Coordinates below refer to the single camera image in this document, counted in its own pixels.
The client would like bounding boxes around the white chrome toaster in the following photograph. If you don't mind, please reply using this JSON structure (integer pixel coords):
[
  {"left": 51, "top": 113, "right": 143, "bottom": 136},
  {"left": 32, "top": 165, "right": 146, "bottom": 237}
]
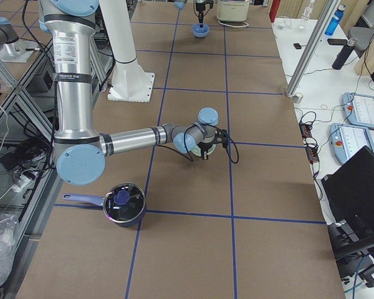
[{"left": 216, "top": 0, "right": 249, "bottom": 22}]

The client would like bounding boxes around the far blue teach pendant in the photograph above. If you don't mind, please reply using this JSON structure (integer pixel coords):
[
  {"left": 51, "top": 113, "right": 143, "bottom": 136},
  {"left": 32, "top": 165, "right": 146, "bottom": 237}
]
[{"left": 342, "top": 92, "right": 374, "bottom": 130}]

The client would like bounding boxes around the clear plastic bottle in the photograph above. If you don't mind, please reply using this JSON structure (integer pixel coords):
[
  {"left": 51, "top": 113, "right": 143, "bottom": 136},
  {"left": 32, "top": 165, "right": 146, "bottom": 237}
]
[{"left": 298, "top": 0, "right": 315, "bottom": 29}]

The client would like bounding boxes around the blue water bottle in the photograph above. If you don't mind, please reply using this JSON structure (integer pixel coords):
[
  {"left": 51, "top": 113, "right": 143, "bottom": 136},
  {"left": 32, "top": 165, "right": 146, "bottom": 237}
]
[{"left": 325, "top": 4, "right": 346, "bottom": 36}]

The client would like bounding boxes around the blue bowl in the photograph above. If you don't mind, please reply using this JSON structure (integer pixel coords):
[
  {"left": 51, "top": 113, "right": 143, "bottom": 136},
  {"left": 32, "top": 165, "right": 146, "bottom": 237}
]
[{"left": 192, "top": 23, "right": 210, "bottom": 38}]

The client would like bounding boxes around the black water bottle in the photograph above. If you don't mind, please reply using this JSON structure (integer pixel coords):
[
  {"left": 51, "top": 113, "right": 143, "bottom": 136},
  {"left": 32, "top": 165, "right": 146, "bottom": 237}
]
[{"left": 332, "top": 37, "right": 357, "bottom": 70}]

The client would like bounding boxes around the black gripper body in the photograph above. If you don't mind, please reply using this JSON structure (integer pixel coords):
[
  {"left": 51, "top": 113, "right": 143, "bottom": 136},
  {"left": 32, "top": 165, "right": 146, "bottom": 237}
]
[
  {"left": 198, "top": 129, "right": 228, "bottom": 153},
  {"left": 194, "top": 0, "right": 214, "bottom": 12}
]

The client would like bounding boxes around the green bowl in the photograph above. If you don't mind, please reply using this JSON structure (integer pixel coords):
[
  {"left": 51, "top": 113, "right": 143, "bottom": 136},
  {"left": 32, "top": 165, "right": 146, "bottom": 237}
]
[{"left": 191, "top": 145, "right": 216, "bottom": 157}]

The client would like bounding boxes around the blue teach pendant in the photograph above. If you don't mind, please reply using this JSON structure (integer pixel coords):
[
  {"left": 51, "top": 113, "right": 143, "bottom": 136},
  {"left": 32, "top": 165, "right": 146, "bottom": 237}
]
[
  {"left": 330, "top": 123, "right": 374, "bottom": 164},
  {"left": 342, "top": 92, "right": 374, "bottom": 130}
]

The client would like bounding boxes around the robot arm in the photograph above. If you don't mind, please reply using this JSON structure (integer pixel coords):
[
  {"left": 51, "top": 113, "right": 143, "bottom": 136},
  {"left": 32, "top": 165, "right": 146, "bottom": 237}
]
[
  {"left": 174, "top": 0, "right": 214, "bottom": 27},
  {"left": 39, "top": 1, "right": 221, "bottom": 186}
]

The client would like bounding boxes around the aluminium frame post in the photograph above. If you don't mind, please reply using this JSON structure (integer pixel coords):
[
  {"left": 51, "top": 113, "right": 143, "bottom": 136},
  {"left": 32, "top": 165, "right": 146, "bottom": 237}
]
[{"left": 285, "top": 0, "right": 340, "bottom": 98}]

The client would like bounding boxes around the dark blue saucepan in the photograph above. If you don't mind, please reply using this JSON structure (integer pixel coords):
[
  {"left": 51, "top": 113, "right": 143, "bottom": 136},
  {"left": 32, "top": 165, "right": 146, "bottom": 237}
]
[{"left": 62, "top": 183, "right": 146, "bottom": 227}]

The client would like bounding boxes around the white toaster power cable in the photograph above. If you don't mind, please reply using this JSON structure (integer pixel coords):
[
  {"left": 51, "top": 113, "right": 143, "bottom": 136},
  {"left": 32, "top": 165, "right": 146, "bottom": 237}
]
[{"left": 218, "top": 19, "right": 251, "bottom": 29}]

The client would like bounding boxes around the near blue teach pendant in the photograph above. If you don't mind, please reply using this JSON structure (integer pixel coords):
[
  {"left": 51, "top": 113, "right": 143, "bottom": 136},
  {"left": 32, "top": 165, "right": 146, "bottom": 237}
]
[{"left": 330, "top": 123, "right": 374, "bottom": 164}]

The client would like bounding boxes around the black laptop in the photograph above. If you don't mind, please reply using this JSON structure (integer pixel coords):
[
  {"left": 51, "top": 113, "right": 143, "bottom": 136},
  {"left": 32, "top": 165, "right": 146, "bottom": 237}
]
[{"left": 321, "top": 146, "right": 374, "bottom": 231}]

